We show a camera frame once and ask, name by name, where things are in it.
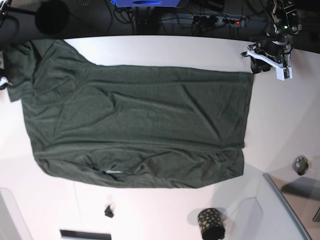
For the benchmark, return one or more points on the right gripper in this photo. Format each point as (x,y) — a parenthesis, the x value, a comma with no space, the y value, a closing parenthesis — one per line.
(4,82)

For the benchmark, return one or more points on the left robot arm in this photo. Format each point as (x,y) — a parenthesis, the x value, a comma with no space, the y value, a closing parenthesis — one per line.
(282,22)

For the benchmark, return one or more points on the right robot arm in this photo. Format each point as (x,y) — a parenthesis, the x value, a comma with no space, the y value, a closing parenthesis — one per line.
(9,27)

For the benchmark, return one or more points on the round metal table grommet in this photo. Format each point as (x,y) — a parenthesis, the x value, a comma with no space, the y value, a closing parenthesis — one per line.
(300,165)

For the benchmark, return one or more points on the small black plastic clip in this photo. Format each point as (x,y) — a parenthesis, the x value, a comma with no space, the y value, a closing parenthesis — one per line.
(108,212)

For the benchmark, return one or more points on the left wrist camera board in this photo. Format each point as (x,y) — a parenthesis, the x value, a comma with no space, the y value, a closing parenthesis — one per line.
(283,73)

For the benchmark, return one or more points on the blue plastic box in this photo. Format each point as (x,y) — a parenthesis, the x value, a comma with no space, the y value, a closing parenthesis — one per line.
(145,3)

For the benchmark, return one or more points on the white rectangular table slot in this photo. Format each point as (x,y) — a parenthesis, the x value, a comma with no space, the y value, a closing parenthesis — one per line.
(80,235)

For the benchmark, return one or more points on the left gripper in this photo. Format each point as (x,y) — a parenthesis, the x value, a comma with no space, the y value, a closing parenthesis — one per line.
(273,53)

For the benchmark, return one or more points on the black round stool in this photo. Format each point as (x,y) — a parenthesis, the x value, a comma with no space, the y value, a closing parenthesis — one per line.
(52,17)

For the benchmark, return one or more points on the dark green t-shirt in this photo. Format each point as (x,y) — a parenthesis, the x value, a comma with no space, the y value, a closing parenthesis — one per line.
(128,126)

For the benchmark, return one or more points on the black cup with gold dots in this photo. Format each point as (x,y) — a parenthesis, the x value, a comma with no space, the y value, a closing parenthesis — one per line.
(211,224)

